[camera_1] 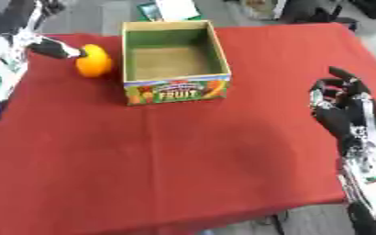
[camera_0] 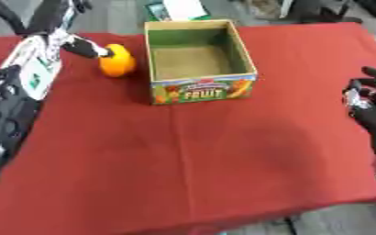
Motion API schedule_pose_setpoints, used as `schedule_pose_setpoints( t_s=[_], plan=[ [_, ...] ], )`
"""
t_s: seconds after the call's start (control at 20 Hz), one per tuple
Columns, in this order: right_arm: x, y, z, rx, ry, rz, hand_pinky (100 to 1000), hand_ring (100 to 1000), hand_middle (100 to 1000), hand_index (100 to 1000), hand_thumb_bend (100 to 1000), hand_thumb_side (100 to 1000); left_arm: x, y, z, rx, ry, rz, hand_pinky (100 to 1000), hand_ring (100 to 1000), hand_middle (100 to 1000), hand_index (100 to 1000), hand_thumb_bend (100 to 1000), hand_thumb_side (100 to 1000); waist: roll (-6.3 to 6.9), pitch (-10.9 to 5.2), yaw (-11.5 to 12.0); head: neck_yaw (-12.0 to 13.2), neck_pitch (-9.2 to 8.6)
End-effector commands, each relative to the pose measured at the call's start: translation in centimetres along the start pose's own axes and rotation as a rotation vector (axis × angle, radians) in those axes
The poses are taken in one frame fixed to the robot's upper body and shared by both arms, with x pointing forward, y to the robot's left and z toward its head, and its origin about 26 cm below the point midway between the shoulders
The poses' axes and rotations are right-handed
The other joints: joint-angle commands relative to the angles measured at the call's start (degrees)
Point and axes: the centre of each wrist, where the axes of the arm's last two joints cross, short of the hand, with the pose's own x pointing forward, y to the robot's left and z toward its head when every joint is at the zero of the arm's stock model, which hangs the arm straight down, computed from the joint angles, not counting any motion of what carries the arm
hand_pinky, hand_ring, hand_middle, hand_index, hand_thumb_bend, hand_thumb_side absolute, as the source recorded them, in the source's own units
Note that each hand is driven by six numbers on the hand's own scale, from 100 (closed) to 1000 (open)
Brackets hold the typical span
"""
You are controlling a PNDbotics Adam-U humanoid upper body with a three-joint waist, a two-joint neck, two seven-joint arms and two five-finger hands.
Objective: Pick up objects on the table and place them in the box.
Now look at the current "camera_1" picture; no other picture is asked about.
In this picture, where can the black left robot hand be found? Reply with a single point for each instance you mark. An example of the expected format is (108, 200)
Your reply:
(45, 46)

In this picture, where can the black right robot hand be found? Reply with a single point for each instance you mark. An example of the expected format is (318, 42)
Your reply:
(346, 107)

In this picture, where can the orange toy fruit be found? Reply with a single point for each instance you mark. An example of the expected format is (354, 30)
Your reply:
(93, 61)

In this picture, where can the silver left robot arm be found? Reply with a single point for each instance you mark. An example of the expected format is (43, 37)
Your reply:
(1, 73)

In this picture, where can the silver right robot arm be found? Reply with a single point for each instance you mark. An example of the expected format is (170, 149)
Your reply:
(369, 183)

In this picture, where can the green and white box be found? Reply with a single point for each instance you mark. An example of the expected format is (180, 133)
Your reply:
(167, 9)

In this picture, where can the cardboard box with green inside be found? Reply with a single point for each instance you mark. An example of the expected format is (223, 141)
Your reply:
(172, 64)

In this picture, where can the black chair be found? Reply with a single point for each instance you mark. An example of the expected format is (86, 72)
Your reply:
(314, 12)

